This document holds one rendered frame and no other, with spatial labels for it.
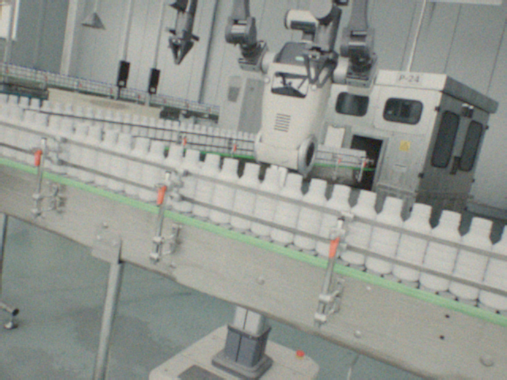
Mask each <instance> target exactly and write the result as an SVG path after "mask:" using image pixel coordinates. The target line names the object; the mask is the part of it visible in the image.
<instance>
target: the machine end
mask: <svg viewBox="0 0 507 380"><path fill-rule="evenodd" d="M327 106H329V108H327V109H326V116H325V119H324V124H323V128H322V134H321V138H320V143H319V144H322V145H323V143H324V140H325V136H326V129H327V126H328V124H332V125H338V126H342V127H346V129H345V136H344V139H343V143H342V148H348V149H353V150H357V151H361V150H362V152H366V157H367V158H378V159H379V160H378V161H377V160H374V162H373V164H374V165H377V167H376V166H370V165H369V166H368V168H371V169H376V172H375V179H374V182H373V186H362V185H347V184H344V186H345V187H349V188H350V193H349V200H348V202H349V206H350V207H351V209H352V208H353V207H355V206H356V205H357V204H358V199H359V198H360V197H359V196H360V191H366V192H373V193H375V194H376V198H375V205H374V209H375V212H376V214H379V213H381V212H382V211H383V205H385V201H386V197H391V198H395V199H398V200H402V207H401V209H402V210H401V211H400V217H401V219H402V221H403V222H405V221H406V220H407V219H409V218H410V216H411V211H412V210H413V205H414V203H419V204H422V205H426V206H430V207H431V208H432V209H431V212H430V213H431V214H430V216H431V217H430V218H429V224H430V226H431V227H432V229H434V228H436V227H437V226H439V224H440V219H441V217H442V214H443V211H451V212H455V213H458V214H460V215H461V216H460V218H461V219H460V221H459V227H458V231H460V227H461V224H462V221H463V216H464V212H465V211H467V209H468V207H467V201H468V199H474V196H473V195H469V194H468V193H470V191H471V186H472V183H474V182H475V179H474V176H475V170H476V167H477V164H478V158H479V155H480V151H481V148H482V143H483V139H484V136H485V133H486V130H488V129H489V125H487V124H488V121H489V118H490V113H491V114H494V113H496V111H497V107H498V102H497V101H495V100H493V99H491V98H489V97H487V96H485V95H483V94H482V93H480V92H478V91H476V90H474V89H472V88H470V87H468V86H467V85H464V84H463V83H461V82H458V81H456V80H455V79H453V78H451V77H449V76H447V75H442V74H421V73H410V72H398V71H388V70H380V71H379V75H378V78H377V80H376V82H375V86H374V88H373V90H372V93H371V95H370V96H361V95H356V94H351V93H348V89H347V86H346V85H336V84H334V85H333V86H332V90H331V94H330V101H329V105H327Z"/></svg>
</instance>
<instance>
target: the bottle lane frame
mask: <svg viewBox="0 0 507 380"><path fill-rule="evenodd" d="M36 175H37V169H34V168H32V167H28V166H26V165H22V164H19V163H16V162H13V161H9V160H6V159H4V158H0V213H2V214H4V215H8V216H9V217H12V218H15V219H18V220H20V221H22V222H26V223H28V224H30V225H32V226H36V227H38V228H41V229H42V230H46V231H48V232H50V233H53V234H56V235H59V236H60V237H63V238H66V239H68V240H71V241H74V242H77V243H79V244H81V245H84V246H86V247H89V248H91V249H92V247H93V237H94V231H95V230H96V229H97V228H98V227H99V226H101V227H104V228H105V229H108V230H112V231H115V232H117V233H119V235H120V238H121V240H122V241H121V247H120V250H121V251H120V260H123V261H126V262H128V263H130V264H134V265H135V266H138V267H140V268H142V269H144V270H146V271H149V272H152V273H154V274H156V275H158V276H162V277H164V278H167V279H170V280H172V281H174V282H176V283H179V284H182V285H185V286H187V287H190V288H192V289H194V290H197V291H200V292H203V293H205V294H207V295H211V296H212V297H215V298H218V299H220V300H223V301H225V302H229V303H230V304H233V305H235V306H239V307H242V308H243V309H246V310H249V311H252V312H254V313H256V314H260V315H261V316H264V317H267V318H270V319H272V320H274V321H278V322H280V323H282V324H284V325H288V326H290V327H292V328H294V329H298V330H300V331H302V332H305V333H308V334H311V335H312V336H316V337H318V338H320V339H323V340H326V341H328V342H330V343H333V344H336V345H338V346H341V347H343V348H347V349H349V350H351V351H354V352H357V353H360V354H361V355H365V356H367V357H369V358H372V359H375V360H378V361H380V362H382V363H385V364H387V365H390V366H392V367H396V368H398V369H400V370H402V371H405V372H408V373H410V374H413V375H416V376H418V377H420V378H423V379H426V380H507V317H504V316H501V315H500V314H499V313H491V312H489V311H486V310H482V309H479V308H478V307H476V306H469V305H467V304H463V303H461V302H459V301H456V300H455V301H454V300H451V299H448V298H444V297H440V296H439V295H437V294H430V293H428V292H425V291H421V290H419V289H418V288H412V287H408V286H406V285H402V284H401V283H400V282H398V283H396V282H393V281H390V280H387V279H384V278H383V277H382V276H380V277H378V276H375V275H370V274H368V273H366V272H365V271H364V272H361V271H357V270H355V269H352V268H350V267H349V266H342V265H339V264H335V265H334V271H333V275H332V279H331V282H330V289H329V293H328V294H329V295H331V294H332V293H334V292H335V291H334V285H335V281H336V278H339V279H343V280H344V281H345V283H344V286H343V291H342V293H341V292H339V293H338V294H336V295H335V296H334V297H336V298H340V299H341V301H340V304H339V308H337V311H334V312H333V313H332V314H331V315H330V316H329V317H328V318H329V322H328V323H325V325H321V328H319V329H318V328H315V327H314V326H313V325H314V316H315V314H316V311H317V307H318V298H319V295H320V294H321V289H322V283H323V280H324V275H325V272H326V266H327V261H326V260H322V259H319V258H317V256H309V255H307V254H304V253H302V251H300V252H296V251H294V249H290V248H287V246H281V245H277V244H274V243H273V242H269V241H264V240H261V239H259V237H251V236H249V235H246V234H241V233H238V232H235V231H233V230H230V229H226V228H222V227H220V226H217V225H213V224H211V223H207V222H205V221H200V220H198V219H195V218H190V217H188V216H185V215H182V214H178V213H175V212H172V211H170V210H166V213H165V218H164V223H163V228H162V236H164V237H168V236H170V235H172V234H171V231H172V226H173V224H176V225H179V227H178V231H177V236H174V237H172V238H171V239H167V240H166V242H165V244H163V247H162V253H165V252H168V251H169V250H168V249H169V244H170V240H173V241H176V245H175V249H174V252H171V253H169V254H168V255H165V256H162V259H161V260H160V261H159V262H157V265H151V259H150V254H151V252H152V250H153V245H154V243H153V241H152V239H153V236H155V231H156V226H157V221H158V213H159V207H156V206H153V205H150V204H148V203H143V202H140V201H138V200H136V199H129V198H127V197H126V196H119V195H117V194H116V193H111V192H107V191H105V190H101V189H99V188H95V187H92V186H89V185H87V184H82V183H79V182H77V181H73V180H69V179H68V178H64V177H61V176H56V175H54V174H51V173H47V172H43V178H42V185H41V191H40V194H42V195H43V196H46V195H51V192H52V186H53V184H54V185H57V186H58V188H57V194H56V195H54V196H52V197H48V198H44V200H43V201H42V204H41V210H43V209H48V208H50V203H51V199H54V200H55V209H52V210H50V211H45V212H42V214H41V216H39V217H37V219H32V215H31V213H30V210H31V209H32V207H33V199H32V195H33V194H34V193H35V187H36Z"/></svg>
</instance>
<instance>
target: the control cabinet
mask: <svg viewBox="0 0 507 380"><path fill-rule="evenodd" d="M264 92H265V82H263V81H260V80H257V79H252V78H245V77H244V76H235V75H227V76H226V81H225V86H224V90H223V98H222V103H221V108H220V112H219V120H218V125H217V128H219V133H220V130H221V128H222V129H226V130H225V134H226V133H227V130H231V134H232V132H233V131H237V132H239V131H241V132H244V134H245V132H247V133H253V134H254V137H255V134H257V133H258V132H259V131H260V129H261V128H262V104H263V96H264ZM244 134H243V136H244ZM237 135H238V133H237ZM249 137H250V134H249Z"/></svg>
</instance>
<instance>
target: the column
mask: <svg viewBox="0 0 507 380"><path fill-rule="evenodd" d="M85 3H86V0H70V5H69V11H68V17H67V30H66V35H65V42H64V49H63V60H62V66H61V72H60V77H62V74H65V78H66V77H67V75H70V77H69V79H71V76H73V77H74V80H75V75H76V68H77V62H78V51H79V45H80V39H81V33H82V25H81V24H80V22H81V21H83V15H84V9H85Z"/></svg>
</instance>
